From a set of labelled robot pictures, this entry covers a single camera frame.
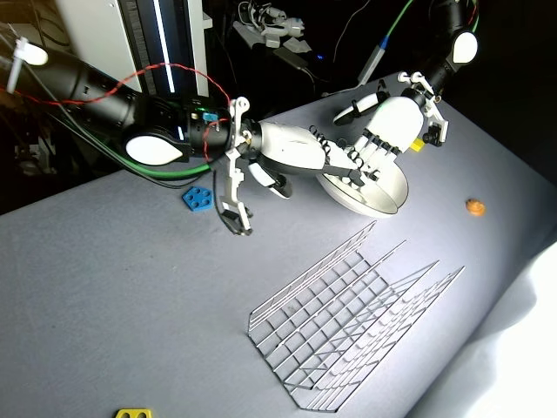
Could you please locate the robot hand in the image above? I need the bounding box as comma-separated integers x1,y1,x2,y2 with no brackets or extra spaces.
332,91,426,183
245,120,382,200

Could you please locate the white plastic device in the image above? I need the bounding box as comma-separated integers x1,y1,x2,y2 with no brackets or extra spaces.
232,0,312,50

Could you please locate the grey table cloth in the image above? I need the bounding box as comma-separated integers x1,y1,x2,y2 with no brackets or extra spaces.
0,73,557,418

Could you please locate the silver wire dish rack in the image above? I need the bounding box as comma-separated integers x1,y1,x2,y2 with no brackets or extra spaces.
246,220,466,413

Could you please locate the grey cable with blue connector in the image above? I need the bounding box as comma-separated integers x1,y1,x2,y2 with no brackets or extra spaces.
321,37,392,98

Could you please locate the blue pentagon block with holes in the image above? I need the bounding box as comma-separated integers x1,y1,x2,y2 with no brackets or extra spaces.
182,185,217,212

